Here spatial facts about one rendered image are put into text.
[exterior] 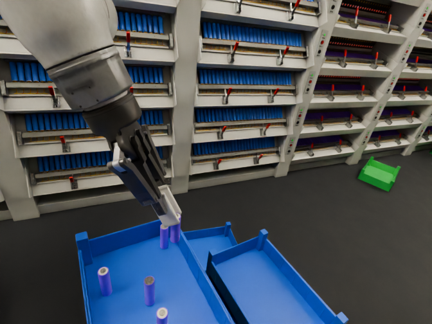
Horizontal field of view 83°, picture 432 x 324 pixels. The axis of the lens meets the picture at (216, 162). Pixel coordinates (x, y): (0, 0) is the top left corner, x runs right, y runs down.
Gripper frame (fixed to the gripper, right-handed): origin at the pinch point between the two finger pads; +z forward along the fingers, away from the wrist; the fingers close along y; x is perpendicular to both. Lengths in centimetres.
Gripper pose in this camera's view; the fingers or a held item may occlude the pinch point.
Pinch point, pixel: (165, 206)
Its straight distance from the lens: 45.9
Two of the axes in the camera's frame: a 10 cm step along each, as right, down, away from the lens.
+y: 0.0, 5.1, -8.6
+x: 9.5, -2.7, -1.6
